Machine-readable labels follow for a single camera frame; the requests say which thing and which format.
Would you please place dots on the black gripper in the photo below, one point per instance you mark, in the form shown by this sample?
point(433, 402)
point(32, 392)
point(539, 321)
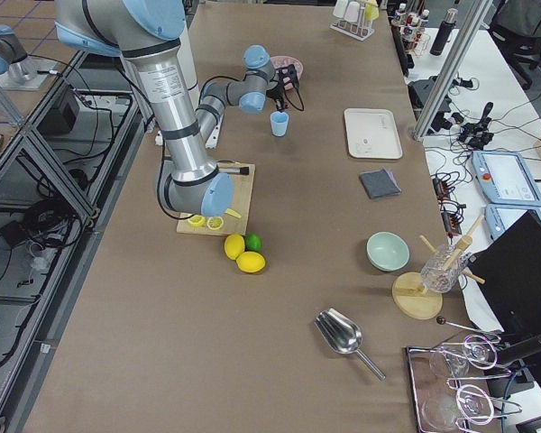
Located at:
point(277, 91)

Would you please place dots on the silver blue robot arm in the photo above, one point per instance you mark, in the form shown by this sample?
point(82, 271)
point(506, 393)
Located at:
point(147, 34)

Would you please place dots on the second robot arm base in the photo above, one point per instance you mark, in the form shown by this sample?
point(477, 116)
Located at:
point(18, 70)

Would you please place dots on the light blue cup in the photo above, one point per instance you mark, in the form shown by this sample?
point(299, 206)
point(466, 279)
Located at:
point(279, 122)

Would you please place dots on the white cup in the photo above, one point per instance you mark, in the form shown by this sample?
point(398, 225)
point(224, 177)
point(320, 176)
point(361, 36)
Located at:
point(340, 8)

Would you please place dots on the pink cup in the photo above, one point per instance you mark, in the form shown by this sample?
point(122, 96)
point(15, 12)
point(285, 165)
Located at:
point(352, 12)

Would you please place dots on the yellow cup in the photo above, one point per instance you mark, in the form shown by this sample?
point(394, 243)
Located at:
point(371, 10)

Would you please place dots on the wooden cup tree stand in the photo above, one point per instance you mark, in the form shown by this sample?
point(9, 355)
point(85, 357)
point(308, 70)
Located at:
point(408, 292)

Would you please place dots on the metal ice scoop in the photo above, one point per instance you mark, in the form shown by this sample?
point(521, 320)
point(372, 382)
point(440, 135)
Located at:
point(344, 337)

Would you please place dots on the pink bowl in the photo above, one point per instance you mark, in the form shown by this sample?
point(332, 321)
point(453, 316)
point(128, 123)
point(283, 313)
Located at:
point(283, 60)

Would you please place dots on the steel muddler black tip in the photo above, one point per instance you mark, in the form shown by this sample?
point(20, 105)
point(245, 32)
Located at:
point(245, 171)

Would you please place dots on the wooden cutting board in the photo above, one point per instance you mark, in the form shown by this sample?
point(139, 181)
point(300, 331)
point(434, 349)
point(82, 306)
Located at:
point(241, 203)

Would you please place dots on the cream rabbit tray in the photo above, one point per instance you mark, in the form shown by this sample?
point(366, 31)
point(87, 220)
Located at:
point(372, 134)

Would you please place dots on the grey folded cloth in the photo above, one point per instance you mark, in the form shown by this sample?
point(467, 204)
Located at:
point(379, 184)

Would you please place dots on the lemon half slice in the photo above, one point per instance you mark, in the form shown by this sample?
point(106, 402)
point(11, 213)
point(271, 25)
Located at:
point(196, 221)
point(215, 223)

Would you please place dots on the green lime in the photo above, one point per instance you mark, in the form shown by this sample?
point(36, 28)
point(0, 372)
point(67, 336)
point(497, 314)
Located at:
point(253, 242)

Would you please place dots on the black water bottle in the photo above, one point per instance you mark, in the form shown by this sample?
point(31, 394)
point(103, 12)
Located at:
point(444, 32)

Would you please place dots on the mint green bowl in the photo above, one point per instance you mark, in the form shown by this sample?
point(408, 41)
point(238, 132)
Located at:
point(387, 252)

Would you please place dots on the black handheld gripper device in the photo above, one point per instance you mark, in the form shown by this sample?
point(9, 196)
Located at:
point(477, 135)

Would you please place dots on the clear glass on stand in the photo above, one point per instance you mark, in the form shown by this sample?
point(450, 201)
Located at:
point(443, 269)

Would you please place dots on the blue teach pendant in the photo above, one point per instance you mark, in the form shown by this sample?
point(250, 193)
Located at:
point(501, 217)
point(505, 179)

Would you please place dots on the black framed mirror tray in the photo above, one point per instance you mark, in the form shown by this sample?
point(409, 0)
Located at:
point(433, 378)

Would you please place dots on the white wire cup rack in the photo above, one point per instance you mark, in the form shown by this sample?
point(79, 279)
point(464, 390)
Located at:
point(359, 31)

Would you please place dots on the aluminium frame post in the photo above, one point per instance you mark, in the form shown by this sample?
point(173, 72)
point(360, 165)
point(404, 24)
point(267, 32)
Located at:
point(454, 58)

